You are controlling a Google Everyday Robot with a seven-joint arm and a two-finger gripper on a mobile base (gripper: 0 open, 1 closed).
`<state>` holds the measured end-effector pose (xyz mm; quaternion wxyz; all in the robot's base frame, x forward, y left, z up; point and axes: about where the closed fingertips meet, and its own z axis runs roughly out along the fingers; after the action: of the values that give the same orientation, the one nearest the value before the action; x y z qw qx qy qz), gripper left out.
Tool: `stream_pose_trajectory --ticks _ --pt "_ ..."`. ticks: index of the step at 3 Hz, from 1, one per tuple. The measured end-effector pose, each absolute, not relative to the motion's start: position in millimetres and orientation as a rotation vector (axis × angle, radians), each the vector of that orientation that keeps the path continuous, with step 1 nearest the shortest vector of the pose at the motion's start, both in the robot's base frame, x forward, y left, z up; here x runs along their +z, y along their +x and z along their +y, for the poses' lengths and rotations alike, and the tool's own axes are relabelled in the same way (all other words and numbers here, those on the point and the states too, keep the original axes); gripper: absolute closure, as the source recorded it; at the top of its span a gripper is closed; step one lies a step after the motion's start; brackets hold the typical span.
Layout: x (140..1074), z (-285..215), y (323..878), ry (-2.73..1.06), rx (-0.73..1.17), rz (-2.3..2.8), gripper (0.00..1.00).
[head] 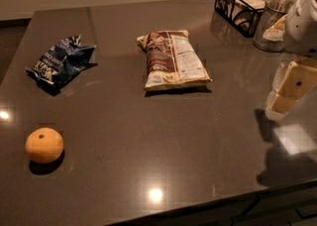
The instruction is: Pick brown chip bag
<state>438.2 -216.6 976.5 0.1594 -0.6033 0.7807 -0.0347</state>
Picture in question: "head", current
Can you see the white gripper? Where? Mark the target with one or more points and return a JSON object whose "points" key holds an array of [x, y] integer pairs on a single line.
{"points": [[302, 30]]}

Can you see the brown chip bag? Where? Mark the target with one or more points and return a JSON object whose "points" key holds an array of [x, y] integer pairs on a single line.
{"points": [[172, 63]]}

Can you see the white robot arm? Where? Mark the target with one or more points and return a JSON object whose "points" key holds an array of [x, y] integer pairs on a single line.
{"points": [[300, 30]]}

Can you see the blue chip bag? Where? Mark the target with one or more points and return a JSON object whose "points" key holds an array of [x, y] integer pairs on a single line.
{"points": [[61, 64]]}

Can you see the orange mandarin fruit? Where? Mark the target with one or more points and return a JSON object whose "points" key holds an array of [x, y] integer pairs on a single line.
{"points": [[44, 145]]}

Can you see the black wire napkin basket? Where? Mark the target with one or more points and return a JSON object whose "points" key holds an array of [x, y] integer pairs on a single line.
{"points": [[243, 15]]}

